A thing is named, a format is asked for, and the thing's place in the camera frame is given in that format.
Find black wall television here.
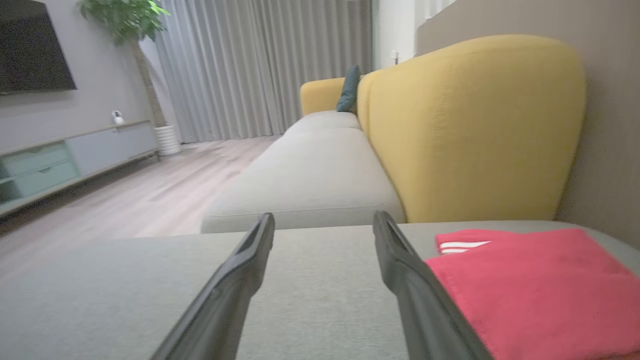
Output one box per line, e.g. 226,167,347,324
0,0,78,96

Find red white basketball shorts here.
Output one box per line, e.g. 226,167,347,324
425,228,640,360

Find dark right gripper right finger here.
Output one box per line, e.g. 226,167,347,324
373,210,494,360

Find green leafy indoor plant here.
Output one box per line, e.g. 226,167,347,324
77,0,172,128

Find teal throw pillow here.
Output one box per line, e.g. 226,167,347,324
336,65,362,113

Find small yellow sofa backrest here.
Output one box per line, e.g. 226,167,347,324
300,77,360,117

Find white ribbed plant pot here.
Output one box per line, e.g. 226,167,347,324
152,124,182,156

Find grey pleated curtain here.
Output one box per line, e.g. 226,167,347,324
149,0,374,144

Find small grey sofa seat cushion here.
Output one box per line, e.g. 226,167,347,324
284,110,362,135

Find grey low tv cabinet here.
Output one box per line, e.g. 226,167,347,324
0,119,162,219

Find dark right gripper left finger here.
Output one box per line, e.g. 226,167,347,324
150,213,276,360

